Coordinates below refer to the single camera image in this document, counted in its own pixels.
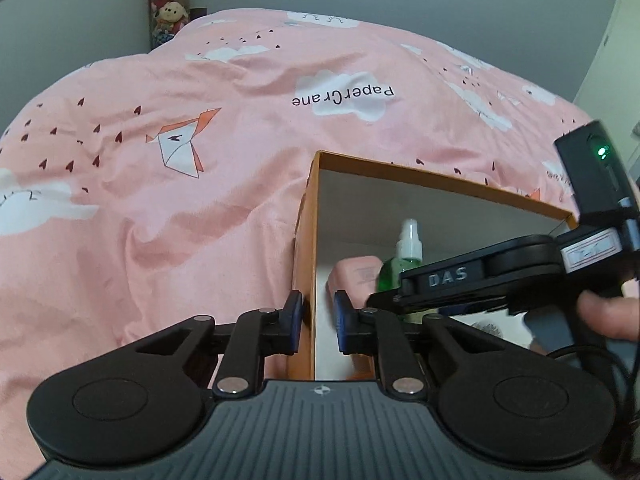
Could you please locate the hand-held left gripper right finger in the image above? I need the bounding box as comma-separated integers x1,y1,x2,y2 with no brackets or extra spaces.
333,289,497,397

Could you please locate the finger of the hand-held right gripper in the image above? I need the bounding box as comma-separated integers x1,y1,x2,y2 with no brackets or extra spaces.
365,287,507,318

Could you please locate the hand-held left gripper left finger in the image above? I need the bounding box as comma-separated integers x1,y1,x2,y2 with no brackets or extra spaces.
134,289,305,397

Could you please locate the green spray bottle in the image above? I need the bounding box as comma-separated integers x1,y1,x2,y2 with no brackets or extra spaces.
377,218,442,324

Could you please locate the pink bottle with orange cap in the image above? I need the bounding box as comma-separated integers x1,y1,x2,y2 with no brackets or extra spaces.
325,255,402,382

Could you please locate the orange cardboard box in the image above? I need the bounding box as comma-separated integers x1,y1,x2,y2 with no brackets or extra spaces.
287,149,582,382

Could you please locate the person's right hand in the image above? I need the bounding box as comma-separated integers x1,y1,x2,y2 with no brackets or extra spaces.
576,292,640,342

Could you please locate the pink printed blanket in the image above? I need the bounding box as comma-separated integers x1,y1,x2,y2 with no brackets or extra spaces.
0,8,608,461

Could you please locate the white cabinet door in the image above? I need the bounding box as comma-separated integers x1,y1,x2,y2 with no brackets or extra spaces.
572,0,640,128

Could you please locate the column of plush toys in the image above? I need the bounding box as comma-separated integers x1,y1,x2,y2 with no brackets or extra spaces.
149,0,194,52

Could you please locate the black cable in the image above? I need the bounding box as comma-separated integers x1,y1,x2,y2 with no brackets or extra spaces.
547,280,640,466

